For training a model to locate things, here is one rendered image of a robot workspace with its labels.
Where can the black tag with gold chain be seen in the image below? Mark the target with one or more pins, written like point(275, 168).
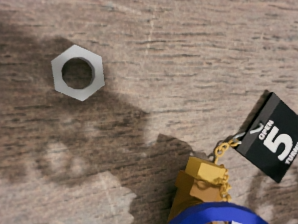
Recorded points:
point(272, 147)

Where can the grey hex nut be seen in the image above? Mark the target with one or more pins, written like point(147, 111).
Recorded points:
point(94, 61)

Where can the grey and white pipe manifold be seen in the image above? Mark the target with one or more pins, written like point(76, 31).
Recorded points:
point(200, 183)

